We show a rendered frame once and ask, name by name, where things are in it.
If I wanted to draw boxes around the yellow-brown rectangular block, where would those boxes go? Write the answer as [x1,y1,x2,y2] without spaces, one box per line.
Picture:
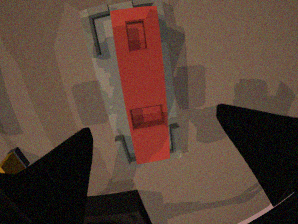
[0,152,25,175]

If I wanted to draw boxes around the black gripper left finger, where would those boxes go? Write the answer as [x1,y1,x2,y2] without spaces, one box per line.
[0,128,93,224]

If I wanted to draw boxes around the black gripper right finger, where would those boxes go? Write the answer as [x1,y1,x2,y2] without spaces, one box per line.
[216,103,298,206]

